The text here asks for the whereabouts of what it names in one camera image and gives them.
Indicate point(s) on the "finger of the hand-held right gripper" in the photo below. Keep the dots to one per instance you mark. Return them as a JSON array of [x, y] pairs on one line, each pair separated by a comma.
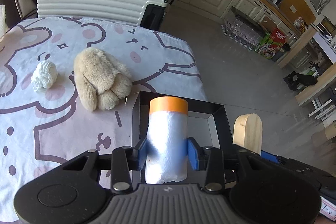
[[270, 157]]

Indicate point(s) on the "wooden desk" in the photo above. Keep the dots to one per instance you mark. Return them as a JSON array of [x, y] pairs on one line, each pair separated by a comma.
[[296, 49]]

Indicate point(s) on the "pack of water bottles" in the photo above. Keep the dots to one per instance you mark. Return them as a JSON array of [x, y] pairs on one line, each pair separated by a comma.
[[242, 29]]

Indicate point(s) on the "white chair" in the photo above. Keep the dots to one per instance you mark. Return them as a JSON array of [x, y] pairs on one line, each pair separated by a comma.
[[320, 106]]

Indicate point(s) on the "orange masking film roll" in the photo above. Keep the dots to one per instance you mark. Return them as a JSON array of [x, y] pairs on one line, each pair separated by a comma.
[[168, 134]]

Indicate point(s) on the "black waste bin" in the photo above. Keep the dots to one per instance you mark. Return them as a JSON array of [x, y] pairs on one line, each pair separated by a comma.
[[280, 53]]

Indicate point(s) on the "beige plush rabbit toy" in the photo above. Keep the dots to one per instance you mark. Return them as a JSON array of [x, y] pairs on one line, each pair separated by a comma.
[[102, 77]]

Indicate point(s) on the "white paper towel roll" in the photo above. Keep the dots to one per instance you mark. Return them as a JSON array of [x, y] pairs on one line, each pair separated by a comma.
[[2, 20]]

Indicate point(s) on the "red carton box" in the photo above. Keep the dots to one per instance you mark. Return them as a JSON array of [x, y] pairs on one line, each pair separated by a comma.
[[278, 35]]

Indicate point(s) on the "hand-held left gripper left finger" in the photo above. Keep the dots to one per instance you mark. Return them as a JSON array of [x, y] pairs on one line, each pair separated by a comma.
[[142, 155]]

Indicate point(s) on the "white yarn ball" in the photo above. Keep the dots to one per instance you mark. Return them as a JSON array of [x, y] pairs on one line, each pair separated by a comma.
[[45, 76]]

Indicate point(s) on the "black cardboard box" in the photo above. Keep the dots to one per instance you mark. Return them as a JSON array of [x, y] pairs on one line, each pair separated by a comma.
[[204, 111]]

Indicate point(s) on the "pink bunny-print tablecloth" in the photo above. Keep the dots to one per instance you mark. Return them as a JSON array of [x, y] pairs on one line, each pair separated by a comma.
[[52, 129]]

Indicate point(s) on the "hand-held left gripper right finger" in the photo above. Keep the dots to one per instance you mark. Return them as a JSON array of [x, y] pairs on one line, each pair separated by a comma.
[[193, 155]]

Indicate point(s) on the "wooden block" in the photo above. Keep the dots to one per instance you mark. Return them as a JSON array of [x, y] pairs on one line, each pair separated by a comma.
[[248, 132]]

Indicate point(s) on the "wall socket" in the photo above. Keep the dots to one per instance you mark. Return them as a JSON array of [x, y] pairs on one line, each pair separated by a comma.
[[293, 8]]

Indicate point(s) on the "green carton box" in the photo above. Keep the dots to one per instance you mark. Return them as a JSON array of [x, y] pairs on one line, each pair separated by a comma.
[[267, 48]]

